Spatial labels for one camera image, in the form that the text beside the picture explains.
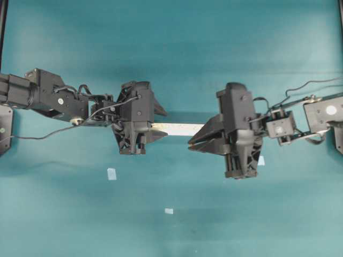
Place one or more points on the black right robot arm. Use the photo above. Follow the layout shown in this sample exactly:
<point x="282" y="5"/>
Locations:
<point x="309" y="118"/>

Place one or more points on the blue tape marker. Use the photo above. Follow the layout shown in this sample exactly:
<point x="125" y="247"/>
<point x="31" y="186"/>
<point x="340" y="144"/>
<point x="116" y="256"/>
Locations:
<point x="111" y="172"/>
<point x="169" y="211"/>
<point x="261" y="161"/>

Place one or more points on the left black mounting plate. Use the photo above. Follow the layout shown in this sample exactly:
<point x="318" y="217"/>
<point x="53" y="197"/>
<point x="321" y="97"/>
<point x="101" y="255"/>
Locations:
<point x="6" y="126"/>

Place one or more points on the blue tape marker left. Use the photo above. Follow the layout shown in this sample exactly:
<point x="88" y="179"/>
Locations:
<point x="111" y="172"/>

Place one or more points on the blue tape marker bottom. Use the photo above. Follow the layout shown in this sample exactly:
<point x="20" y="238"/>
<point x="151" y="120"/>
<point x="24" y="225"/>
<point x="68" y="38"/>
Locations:
<point x="169" y="211"/>

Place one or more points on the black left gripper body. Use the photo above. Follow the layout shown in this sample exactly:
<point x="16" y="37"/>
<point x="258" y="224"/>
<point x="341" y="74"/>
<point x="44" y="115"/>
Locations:
<point x="136" y="115"/>

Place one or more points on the long wooden board with holes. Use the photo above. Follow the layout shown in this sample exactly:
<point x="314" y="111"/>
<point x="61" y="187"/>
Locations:
<point x="178" y="129"/>

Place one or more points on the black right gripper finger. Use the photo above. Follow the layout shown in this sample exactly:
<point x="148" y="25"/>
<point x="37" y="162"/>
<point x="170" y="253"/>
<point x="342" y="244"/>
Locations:
<point x="212" y="130"/>
<point x="212" y="148"/>

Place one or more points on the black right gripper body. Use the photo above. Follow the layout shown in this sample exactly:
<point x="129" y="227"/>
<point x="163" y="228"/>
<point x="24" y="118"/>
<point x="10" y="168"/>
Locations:
<point x="237" y="109"/>

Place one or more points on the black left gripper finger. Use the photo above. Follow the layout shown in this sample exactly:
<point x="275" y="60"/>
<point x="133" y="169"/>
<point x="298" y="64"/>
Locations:
<point x="154" y="135"/>
<point x="158" y="108"/>

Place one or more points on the black frame post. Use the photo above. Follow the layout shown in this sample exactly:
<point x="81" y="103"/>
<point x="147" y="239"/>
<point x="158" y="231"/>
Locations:
<point x="3" y="15"/>

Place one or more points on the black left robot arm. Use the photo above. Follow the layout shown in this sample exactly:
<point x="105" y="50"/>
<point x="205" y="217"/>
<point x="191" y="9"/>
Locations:
<point x="47" y="94"/>

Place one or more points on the blue tape marker right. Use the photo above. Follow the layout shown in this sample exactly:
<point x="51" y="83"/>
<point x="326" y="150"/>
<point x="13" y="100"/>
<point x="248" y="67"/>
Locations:
<point x="261" y="161"/>

